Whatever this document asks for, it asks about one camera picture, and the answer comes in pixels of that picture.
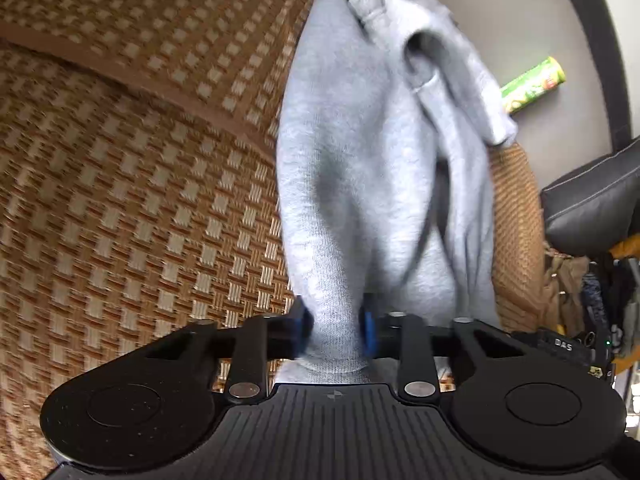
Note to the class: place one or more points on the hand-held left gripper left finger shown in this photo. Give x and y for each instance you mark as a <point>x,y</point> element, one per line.
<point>302,330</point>

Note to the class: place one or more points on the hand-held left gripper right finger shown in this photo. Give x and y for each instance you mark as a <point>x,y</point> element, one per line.
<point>370,327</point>

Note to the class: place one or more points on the grey sweatshirt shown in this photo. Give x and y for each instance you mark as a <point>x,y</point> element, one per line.
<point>370,185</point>

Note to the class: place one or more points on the dark clutter pile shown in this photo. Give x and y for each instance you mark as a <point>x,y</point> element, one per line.
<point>612,295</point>

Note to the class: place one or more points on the orange cloth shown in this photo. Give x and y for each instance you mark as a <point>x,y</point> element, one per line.
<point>627,246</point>

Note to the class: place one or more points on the grey leather sofa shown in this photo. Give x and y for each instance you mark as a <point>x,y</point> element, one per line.
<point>585,210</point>

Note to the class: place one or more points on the brown woven seat mat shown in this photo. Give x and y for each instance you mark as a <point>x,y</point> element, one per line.
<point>130,170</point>

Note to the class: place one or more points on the green chip can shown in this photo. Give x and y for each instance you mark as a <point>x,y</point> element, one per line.
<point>535,82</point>

